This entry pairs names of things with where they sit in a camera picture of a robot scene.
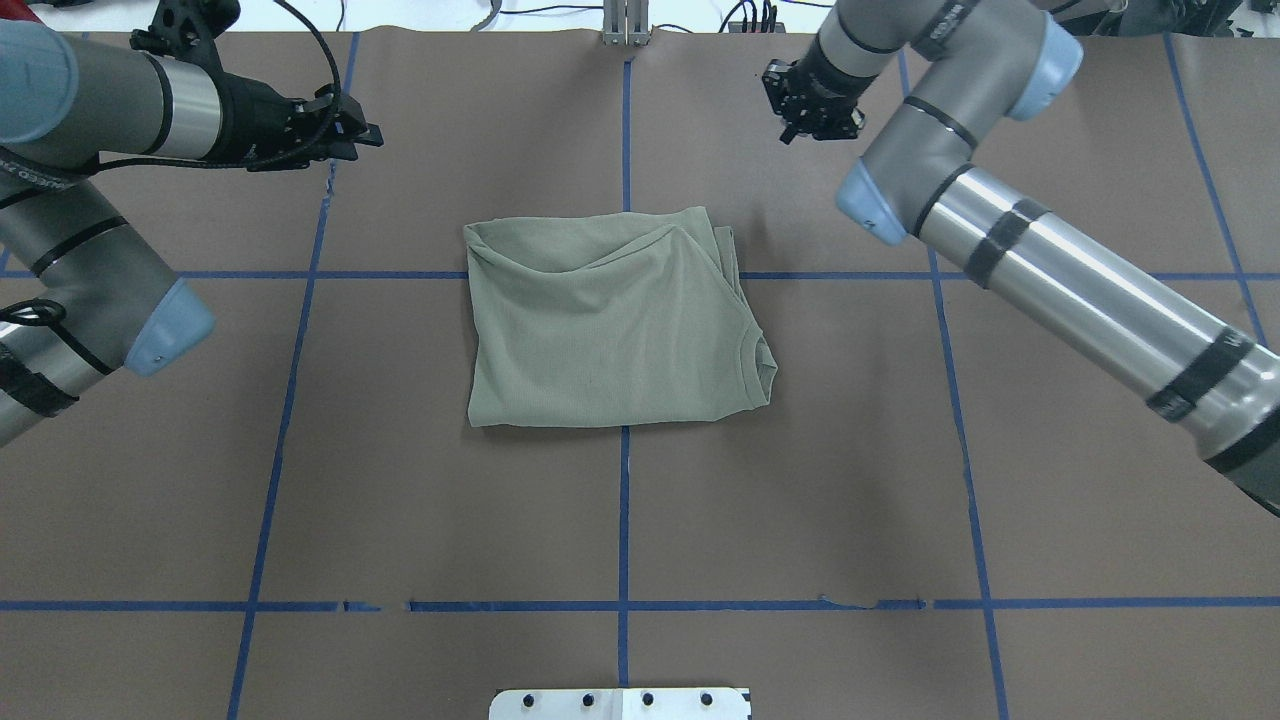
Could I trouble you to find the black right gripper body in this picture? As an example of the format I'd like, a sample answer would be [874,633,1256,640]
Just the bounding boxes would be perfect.
[762,38,879,143]

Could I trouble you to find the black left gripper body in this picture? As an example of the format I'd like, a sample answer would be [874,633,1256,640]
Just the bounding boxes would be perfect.
[218,74,335,165]

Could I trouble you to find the olive green long-sleeve shirt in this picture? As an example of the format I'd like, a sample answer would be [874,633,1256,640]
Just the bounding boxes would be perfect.
[463,206,778,428]

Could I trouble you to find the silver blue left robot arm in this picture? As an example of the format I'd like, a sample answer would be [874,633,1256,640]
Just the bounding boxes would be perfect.
[1,1,384,443]

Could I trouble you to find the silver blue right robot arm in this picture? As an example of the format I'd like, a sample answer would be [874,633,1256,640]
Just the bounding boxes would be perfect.
[762,1,1279,512]

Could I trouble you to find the brown paper table cover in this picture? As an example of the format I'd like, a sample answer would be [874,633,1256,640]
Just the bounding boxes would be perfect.
[3,28,1277,719]

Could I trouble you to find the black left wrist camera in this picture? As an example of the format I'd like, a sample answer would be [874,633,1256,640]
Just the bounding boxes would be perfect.
[129,0,241,70]

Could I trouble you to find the aluminium frame post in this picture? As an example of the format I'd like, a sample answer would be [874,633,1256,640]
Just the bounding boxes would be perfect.
[600,0,652,47]

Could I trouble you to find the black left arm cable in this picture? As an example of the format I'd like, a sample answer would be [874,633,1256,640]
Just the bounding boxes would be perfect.
[0,0,346,331]

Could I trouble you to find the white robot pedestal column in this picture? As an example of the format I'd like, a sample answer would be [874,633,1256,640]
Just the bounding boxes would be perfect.
[488,687,753,719]

